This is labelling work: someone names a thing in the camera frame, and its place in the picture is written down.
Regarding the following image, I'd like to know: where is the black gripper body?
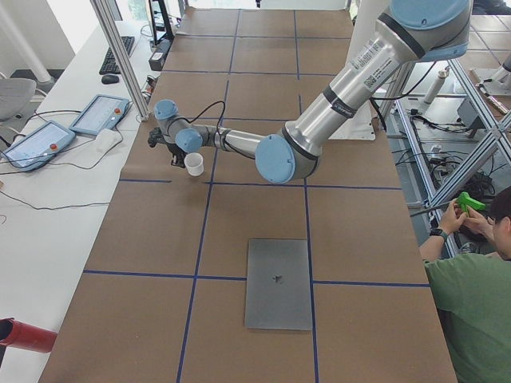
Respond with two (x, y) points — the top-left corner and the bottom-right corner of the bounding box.
(148, 127), (184, 160)

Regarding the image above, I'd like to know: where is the white paper cup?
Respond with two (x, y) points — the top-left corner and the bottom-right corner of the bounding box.
(184, 152), (204, 176)

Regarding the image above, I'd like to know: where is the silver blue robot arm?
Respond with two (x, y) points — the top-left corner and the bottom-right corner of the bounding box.
(148, 1), (473, 184)

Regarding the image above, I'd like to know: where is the grey closed laptop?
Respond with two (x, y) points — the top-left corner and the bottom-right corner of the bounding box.
(244, 239), (312, 331)

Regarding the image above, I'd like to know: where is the person's left hand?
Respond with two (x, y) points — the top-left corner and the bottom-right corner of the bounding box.
(438, 199), (468, 235)

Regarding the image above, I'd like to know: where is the person's right hand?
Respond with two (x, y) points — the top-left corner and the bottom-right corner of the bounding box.
(463, 208), (494, 241)

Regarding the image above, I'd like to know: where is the white cloth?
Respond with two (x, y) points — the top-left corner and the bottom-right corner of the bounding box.
(94, 128), (122, 154)

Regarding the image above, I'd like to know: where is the blue teach pendant far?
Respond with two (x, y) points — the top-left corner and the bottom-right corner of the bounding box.
(69, 94), (129, 136)

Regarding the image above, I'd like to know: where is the blue teach pendant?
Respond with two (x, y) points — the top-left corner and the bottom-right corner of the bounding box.
(69, 94), (129, 136)
(1, 120), (76, 172)

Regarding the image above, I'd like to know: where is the black computer mouse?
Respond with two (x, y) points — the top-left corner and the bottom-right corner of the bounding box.
(101, 73), (120, 85)

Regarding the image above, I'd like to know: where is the black power strip box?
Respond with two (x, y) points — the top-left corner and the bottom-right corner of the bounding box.
(149, 39), (172, 72)

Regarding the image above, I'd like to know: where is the black keyboard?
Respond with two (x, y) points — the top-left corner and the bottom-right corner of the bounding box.
(98, 35), (137, 76)

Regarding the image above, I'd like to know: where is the blue teach pendant near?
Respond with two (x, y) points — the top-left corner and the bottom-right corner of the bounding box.
(1, 120), (76, 172)

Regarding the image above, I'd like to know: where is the brown paper table cover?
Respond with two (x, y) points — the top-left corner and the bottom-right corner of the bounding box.
(38, 7), (459, 383)

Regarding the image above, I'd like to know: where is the grey office chair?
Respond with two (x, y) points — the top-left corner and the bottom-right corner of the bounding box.
(0, 73), (37, 133)

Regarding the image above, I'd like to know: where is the red cylinder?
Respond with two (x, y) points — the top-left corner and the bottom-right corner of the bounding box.
(1, 318), (57, 353)

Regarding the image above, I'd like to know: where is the black smartwatch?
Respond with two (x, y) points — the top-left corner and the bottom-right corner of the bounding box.
(430, 227), (449, 242)

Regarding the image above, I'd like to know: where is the white water bottle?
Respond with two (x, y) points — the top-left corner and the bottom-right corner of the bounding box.
(422, 67), (450, 105)

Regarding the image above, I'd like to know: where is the green plastic part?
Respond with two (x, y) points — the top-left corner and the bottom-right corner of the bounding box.
(456, 191), (485, 213)

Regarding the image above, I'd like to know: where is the grey electrical box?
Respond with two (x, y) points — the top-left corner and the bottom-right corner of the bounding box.
(457, 97), (485, 139)

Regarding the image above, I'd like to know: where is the person in green shirt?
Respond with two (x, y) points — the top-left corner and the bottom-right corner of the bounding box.
(419, 188), (510, 382)

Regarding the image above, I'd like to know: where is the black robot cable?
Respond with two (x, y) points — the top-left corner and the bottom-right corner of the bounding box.
(187, 100), (227, 132)

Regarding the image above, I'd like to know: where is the aluminium frame post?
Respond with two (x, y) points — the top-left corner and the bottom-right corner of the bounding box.
(90, 0), (149, 121)

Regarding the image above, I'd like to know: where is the aluminium frame rack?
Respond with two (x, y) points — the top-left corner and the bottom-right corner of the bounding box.
(393, 59), (511, 259)

